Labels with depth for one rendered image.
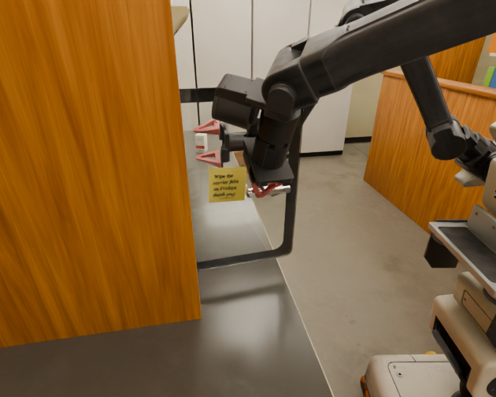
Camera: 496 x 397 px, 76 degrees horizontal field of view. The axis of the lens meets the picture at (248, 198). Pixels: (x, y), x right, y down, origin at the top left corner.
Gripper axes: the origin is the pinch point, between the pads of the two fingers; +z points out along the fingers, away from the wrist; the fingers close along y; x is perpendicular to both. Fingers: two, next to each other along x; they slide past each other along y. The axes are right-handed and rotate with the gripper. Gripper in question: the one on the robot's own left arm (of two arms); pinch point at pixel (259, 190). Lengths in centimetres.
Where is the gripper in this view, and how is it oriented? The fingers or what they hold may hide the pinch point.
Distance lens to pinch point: 61.3
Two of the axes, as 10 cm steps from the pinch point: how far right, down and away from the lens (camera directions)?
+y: 2.4, 8.0, -5.6
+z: -1.4, 6.0, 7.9
